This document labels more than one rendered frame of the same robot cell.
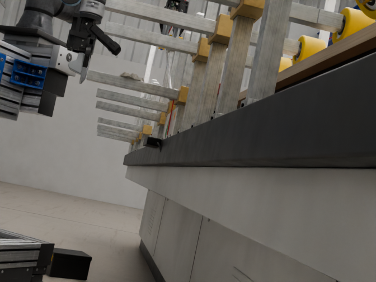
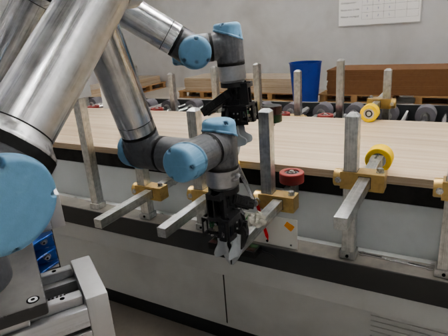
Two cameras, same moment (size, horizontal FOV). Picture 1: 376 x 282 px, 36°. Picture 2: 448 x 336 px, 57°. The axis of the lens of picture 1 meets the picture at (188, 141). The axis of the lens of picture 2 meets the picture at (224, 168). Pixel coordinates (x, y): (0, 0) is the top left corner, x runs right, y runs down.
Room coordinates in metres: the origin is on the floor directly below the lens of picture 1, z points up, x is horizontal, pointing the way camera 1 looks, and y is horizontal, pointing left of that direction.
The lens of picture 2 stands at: (1.26, 1.07, 1.37)
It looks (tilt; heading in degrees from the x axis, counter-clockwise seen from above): 19 degrees down; 308
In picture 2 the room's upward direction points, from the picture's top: 4 degrees counter-clockwise
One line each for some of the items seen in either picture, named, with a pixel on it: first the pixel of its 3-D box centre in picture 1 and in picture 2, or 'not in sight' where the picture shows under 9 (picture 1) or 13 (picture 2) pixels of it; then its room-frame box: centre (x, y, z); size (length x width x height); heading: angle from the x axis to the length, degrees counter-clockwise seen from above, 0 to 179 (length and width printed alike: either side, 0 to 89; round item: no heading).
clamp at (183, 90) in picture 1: (185, 97); (275, 199); (1.87, 0.04, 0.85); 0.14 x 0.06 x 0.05; 8
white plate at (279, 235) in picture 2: (169, 125); (258, 228); (1.92, 0.07, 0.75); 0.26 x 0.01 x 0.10; 8
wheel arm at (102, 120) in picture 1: (135, 128); not in sight; (3.33, 0.31, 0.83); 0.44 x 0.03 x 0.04; 98
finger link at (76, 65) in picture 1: (77, 66); (233, 252); (1.79, 0.38, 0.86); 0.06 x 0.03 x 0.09; 98
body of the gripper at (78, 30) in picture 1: (84, 34); (223, 211); (1.80, 0.38, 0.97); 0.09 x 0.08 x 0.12; 98
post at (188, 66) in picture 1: (186, 84); (268, 185); (1.89, 0.04, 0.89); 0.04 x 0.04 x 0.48; 8
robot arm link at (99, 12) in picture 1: (92, 10); (223, 177); (1.80, 0.38, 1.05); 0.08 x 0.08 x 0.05
